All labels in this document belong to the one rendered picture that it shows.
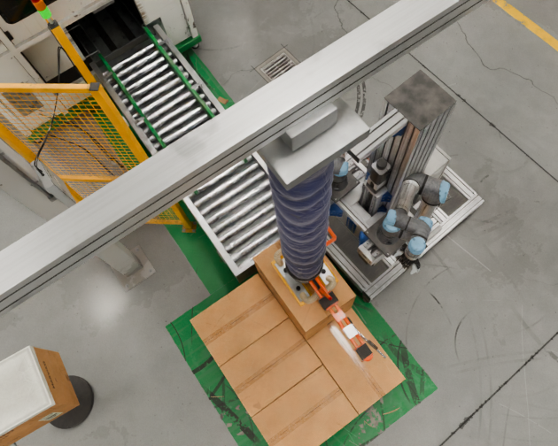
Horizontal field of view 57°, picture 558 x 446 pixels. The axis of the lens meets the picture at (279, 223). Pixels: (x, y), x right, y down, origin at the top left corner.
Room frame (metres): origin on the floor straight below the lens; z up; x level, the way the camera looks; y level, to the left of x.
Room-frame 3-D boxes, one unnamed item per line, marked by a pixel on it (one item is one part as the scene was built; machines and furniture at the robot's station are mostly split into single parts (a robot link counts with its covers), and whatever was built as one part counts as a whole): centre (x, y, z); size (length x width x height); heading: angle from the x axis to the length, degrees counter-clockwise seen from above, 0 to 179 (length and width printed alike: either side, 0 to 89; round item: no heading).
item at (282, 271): (0.75, -0.02, 1.08); 0.34 x 0.10 x 0.05; 24
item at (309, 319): (0.79, -0.10, 0.74); 0.60 x 0.40 x 0.40; 26
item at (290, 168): (0.78, -0.11, 2.85); 0.30 x 0.30 x 0.05; 26
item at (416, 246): (0.62, -0.62, 1.82); 0.09 x 0.08 x 0.11; 146
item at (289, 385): (0.39, 0.05, 0.34); 1.20 x 1.00 x 0.40; 26
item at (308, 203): (0.79, -0.11, 2.22); 0.24 x 0.24 x 1.25
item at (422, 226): (0.72, -0.66, 1.82); 0.11 x 0.11 x 0.08; 56
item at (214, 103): (2.32, 0.28, 0.50); 2.31 x 0.05 x 0.19; 26
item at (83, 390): (0.35, 1.88, 0.31); 0.40 x 0.40 x 0.62
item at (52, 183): (1.40, 1.21, 1.62); 0.20 x 0.05 x 0.30; 26
